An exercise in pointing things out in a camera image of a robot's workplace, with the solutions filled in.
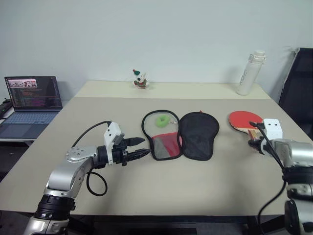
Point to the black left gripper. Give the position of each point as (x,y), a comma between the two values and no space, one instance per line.
(119,153)

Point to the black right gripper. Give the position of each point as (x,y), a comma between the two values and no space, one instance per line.
(262,134)

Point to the red table tennis paddle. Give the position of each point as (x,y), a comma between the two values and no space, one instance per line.
(240,120)

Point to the black mesh paddle case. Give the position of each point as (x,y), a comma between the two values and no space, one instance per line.
(198,137)

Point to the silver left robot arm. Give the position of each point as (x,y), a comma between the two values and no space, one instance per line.
(61,176)

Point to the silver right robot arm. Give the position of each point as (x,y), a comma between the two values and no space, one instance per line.
(298,151)

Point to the white water bottle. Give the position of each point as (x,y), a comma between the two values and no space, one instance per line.
(245,78)

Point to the black office chair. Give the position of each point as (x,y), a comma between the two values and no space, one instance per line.
(300,85)

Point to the white plush dog toy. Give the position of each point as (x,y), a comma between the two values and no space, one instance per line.
(140,79)

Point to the open blue laptop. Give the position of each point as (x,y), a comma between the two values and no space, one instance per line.
(29,117)

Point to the white side desk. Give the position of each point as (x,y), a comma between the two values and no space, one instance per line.
(14,142)

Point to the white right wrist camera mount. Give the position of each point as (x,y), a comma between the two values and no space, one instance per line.
(274,128)

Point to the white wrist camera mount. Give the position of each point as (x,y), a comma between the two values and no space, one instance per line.
(274,128)
(111,132)

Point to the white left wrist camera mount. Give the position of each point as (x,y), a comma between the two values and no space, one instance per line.
(111,132)

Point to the black table frame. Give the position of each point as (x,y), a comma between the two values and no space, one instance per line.
(171,220)

